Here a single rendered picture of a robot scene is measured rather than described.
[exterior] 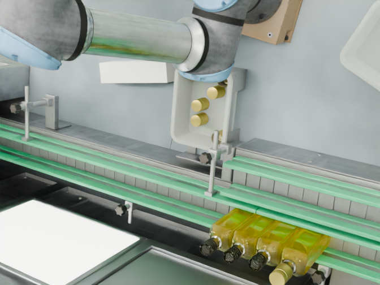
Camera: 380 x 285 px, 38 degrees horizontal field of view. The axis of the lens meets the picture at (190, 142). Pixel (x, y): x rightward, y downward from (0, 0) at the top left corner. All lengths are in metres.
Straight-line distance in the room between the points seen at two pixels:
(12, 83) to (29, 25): 1.02
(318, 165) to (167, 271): 0.45
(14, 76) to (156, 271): 0.90
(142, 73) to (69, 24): 0.67
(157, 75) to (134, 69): 0.08
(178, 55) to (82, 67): 0.73
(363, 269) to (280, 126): 0.43
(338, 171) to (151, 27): 0.56
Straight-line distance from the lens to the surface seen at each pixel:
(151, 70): 1.58
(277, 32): 1.35
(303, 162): 1.35
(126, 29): 1.04
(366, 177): 1.31
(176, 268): 1.38
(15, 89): 1.95
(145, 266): 1.38
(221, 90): 1.49
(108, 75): 1.67
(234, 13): 1.18
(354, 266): 1.32
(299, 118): 1.46
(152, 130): 1.68
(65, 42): 0.96
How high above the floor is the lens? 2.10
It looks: 57 degrees down
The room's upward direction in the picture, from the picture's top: 112 degrees counter-clockwise
